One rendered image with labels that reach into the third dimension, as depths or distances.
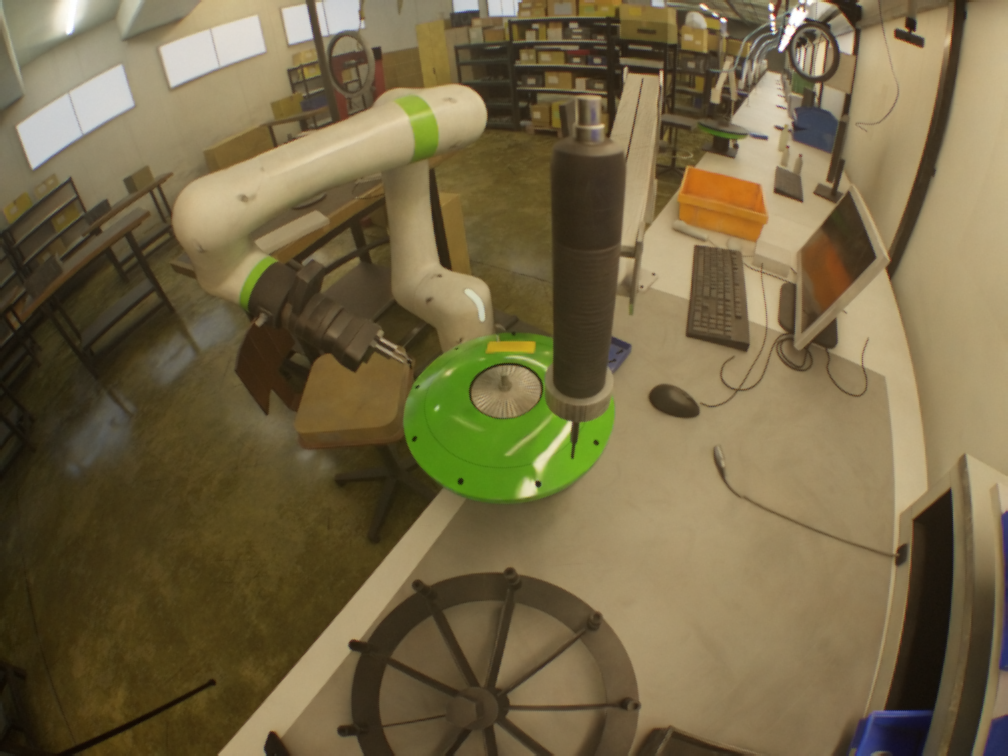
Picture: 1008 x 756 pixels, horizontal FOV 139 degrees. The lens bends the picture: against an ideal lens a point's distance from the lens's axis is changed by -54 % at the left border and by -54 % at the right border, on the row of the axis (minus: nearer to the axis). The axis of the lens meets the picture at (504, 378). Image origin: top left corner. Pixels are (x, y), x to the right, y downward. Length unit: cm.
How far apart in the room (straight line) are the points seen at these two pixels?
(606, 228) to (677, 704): 59
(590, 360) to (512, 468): 29
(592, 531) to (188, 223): 71
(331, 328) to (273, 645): 146
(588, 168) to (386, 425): 109
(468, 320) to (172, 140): 872
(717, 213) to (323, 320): 123
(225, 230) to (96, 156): 851
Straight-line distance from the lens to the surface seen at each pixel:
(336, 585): 176
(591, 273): 22
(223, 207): 56
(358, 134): 63
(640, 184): 40
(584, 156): 20
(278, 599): 187
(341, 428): 127
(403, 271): 96
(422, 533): 69
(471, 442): 55
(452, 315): 84
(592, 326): 24
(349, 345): 61
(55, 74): 928
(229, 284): 66
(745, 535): 73
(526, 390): 58
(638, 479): 72
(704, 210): 147
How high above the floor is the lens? 153
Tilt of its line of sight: 47 degrees down
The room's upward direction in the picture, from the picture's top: 7 degrees counter-clockwise
